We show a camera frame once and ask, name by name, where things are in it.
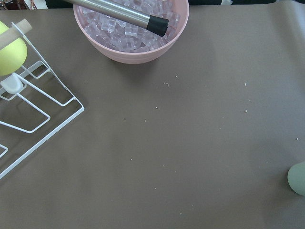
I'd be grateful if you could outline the pink bowl with ice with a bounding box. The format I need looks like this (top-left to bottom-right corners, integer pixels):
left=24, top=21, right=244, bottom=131
left=73, top=0, right=189, bottom=64

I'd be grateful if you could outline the steel muddler black tip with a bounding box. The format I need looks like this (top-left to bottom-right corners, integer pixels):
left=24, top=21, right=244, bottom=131
left=68, top=0, right=169, bottom=37

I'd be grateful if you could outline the yellow cup on rack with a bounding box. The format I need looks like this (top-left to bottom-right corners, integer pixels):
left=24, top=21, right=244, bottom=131
left=0, top=19, right=32, bottom=76

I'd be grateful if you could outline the green cup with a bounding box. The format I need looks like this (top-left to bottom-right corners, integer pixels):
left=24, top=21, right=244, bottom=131
left=287, top=162, right=305, bottom=196

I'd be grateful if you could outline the white wire cup rack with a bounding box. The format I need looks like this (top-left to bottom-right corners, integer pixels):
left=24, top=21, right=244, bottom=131
left=0, top=33, right=84, bottom=177

